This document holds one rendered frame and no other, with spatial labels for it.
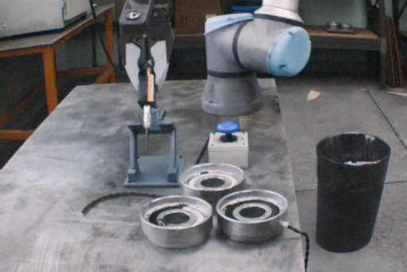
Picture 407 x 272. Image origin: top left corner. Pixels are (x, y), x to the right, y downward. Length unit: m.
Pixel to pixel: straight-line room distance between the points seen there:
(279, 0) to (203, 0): 3.07
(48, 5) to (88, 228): 2.27
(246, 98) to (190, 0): 3.00
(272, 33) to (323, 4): 3.66
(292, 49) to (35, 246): 0.70
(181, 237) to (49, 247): 0.21
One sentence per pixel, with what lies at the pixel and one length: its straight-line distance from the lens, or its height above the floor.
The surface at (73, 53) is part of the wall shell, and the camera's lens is 5.09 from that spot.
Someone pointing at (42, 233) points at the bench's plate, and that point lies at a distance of 0.84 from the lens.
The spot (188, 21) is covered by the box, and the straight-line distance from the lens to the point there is 4.28.
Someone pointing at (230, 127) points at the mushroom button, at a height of 0.87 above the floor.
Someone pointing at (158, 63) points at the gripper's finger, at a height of 1.00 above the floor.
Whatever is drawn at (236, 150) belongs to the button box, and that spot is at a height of 0.84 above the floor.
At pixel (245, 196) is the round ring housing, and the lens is 0.84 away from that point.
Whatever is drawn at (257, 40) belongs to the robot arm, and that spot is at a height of 0.99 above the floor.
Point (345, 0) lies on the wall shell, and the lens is 4.86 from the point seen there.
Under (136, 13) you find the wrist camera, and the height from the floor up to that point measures 1.11.
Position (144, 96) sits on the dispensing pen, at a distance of 0.94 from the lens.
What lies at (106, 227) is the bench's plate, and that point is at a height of 0.80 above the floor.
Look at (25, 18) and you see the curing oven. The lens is 3.08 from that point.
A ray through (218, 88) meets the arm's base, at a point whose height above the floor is 0.86.
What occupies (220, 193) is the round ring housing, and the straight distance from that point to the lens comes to 0.85.
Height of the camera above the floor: 1.22
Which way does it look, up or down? 19 degrees down
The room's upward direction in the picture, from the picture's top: 3 degrees counter-clockwise
